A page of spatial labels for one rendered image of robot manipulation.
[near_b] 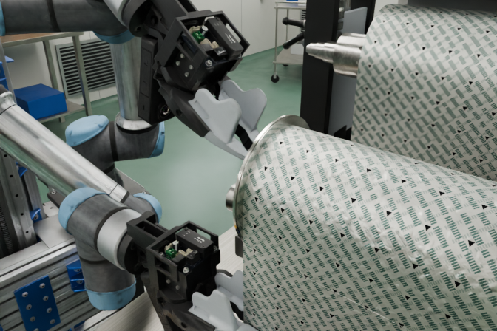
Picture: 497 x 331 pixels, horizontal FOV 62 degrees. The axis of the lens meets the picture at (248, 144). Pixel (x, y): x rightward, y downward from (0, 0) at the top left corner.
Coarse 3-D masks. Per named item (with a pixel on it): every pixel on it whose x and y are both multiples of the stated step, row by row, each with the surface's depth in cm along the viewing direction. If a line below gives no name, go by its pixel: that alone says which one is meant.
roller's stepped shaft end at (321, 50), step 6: (318, 42) 64; (330, 42) 62; (336, 42) 62; (306, 48) 65; (312, 48) 64; (318, 48) 63; (324, 48) 62; (330, 48) 61; (312, 54) 64; (318, 54) 63; (324, 54) 62; (330, 54) 62; (324, 60) 63; (330, 60) 62
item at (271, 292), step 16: (256, 256) 41; (256, 272) 42; (272, 272) 41; (288, 272) 39; (256, 288) 43; (272, 288) 41; (288, 288) 40; (304, 288) 38; (320, 288) 37; (256, 304) 44; (272, 304) 42; (288, 304) 41; (304, 304) 39; (320, 304) 38; (336, 304) 37; (352, 304) 35; (256, 320) 45; (272, 320) 43; (288, 320) 42; (304, 320) 40; (320, 320) 39; (336, 320) 37; (352, 320) 36; (368, 320) 35; (384, 320) 34
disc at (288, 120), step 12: (276, 120) 41; (288, 120) 43; (300, 120) 45; (264, 132) 40; (252, 144) 39; (264, 144) 40; (252, 156) 39; (240, 168) 39; (240, 180) 39; (240, 192) 39; (240, 204) 40; (240, 216) 40; (240, 228) 41
